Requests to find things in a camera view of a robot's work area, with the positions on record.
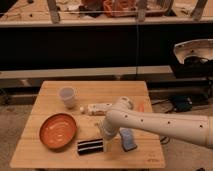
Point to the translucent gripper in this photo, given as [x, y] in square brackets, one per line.
[107, 144]

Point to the black striped eraser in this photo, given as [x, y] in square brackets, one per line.
[90, 146]

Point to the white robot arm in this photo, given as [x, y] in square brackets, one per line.
[193, 129]

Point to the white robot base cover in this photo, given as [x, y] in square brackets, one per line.
[201, 48]

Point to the blue sponge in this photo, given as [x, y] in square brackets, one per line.
[127, 139]

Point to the white rectangular box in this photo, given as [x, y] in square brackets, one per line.
[98, 109]

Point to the wooden folding table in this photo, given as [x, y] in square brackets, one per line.
[31, 153]

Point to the orange bowl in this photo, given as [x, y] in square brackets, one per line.
[57, 131]

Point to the black power adapter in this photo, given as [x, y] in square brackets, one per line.
[181, 103]

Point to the wooden workbench shelf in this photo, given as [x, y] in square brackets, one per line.
[35, 13]

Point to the orange handled screwdriver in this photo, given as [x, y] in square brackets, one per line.
[141, 107]

